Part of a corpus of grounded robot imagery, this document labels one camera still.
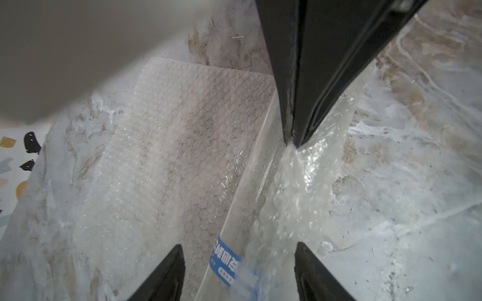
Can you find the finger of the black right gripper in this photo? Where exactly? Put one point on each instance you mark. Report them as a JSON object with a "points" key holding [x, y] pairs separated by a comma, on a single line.
{"points": [[318, 47]]}

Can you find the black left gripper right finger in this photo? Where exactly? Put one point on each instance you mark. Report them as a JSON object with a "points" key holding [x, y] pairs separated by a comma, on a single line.
{"points": [[314, 281]]}

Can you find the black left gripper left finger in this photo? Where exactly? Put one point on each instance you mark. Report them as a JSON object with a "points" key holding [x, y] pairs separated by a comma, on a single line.
{"points": [[166, 280]]}

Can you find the clear bubble wrap sheet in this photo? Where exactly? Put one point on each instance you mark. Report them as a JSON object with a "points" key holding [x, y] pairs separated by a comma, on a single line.
{"points": [[170, 171]]}

